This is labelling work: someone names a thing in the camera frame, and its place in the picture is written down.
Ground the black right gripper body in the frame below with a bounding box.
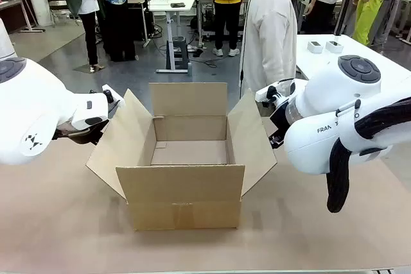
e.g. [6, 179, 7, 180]
[268, 99, 292, 150]

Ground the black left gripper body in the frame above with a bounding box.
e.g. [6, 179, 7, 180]
[53, 118, 110, 146]

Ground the brown cardboard box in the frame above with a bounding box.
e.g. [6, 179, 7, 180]
[85, 81, 278, 232]

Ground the white side table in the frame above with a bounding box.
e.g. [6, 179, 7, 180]
[295, 33, 411, 80]

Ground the small white box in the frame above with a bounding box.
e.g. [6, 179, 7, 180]
[307, 40, 324, 54]
[325, 40, 344, 54]

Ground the person in white cardigan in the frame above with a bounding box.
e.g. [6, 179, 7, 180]
[240, 0, 298, 95]

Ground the grey step stool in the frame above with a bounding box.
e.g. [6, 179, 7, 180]
[166, 37, 190, 71]

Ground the black stand pole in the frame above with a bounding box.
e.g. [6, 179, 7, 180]
[333, 0, 363, 37]

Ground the person in lime trousers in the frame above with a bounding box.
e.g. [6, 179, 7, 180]
[351, 0, 399, 47]

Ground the person in grey trousers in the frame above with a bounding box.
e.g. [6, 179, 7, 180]
[374, 0, 411, 55]

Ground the white height-adjustable desk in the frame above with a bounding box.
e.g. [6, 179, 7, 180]
[148, 0, 197, 74]

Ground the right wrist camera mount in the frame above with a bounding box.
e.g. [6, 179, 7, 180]
[255, 78, 296, 108]

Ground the black braided cable sleeve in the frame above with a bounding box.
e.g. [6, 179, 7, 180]
[326, 96, 411, 214]

